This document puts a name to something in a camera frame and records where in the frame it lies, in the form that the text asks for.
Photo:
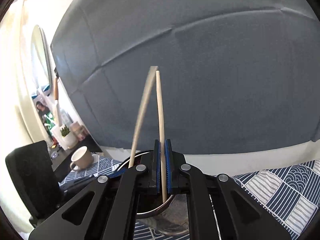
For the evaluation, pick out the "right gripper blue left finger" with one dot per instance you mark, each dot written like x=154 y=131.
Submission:
x=156 y=165

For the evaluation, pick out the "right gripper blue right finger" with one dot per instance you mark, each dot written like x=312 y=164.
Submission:
x=168 y=152

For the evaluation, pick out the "wooden chopstick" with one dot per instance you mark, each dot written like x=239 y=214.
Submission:
x=142 y=110
x=161 y=135

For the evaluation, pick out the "dark metal utensil cup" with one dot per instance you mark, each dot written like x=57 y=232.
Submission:
x=169 y=217

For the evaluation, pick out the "beige ceramic mug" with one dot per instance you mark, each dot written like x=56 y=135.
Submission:
x=81 y=159

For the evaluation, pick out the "white pot green plant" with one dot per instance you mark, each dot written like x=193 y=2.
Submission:
x=68 y=137

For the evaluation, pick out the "grey fabric backdrop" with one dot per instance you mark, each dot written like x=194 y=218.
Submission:
x=237 y=75

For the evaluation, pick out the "black chair back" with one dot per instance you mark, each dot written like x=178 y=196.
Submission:
x=30 y=169

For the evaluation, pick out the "blue white patterned tablecloth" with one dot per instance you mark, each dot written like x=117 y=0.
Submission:
x=289 y=194

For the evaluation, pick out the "oval wall mirror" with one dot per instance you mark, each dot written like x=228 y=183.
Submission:
x=41 y=60

